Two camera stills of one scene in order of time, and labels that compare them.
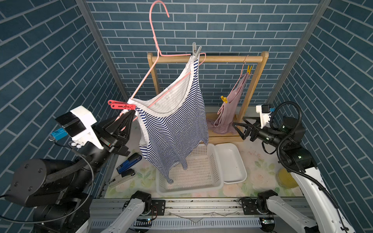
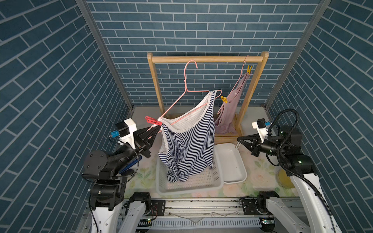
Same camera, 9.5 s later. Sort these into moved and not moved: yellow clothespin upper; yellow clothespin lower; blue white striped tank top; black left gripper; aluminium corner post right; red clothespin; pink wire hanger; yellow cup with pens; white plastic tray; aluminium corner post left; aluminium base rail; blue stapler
Moved: pink wire hanger; blue white striped tank top; red clothespin; black left gripper
Not moved: yellow cup with pens; aluminium base rail; yellow clothespin upper; blue stapler; aluminium corner post left; aluminium corner post right; yellow clothespin lower; white plastic tray
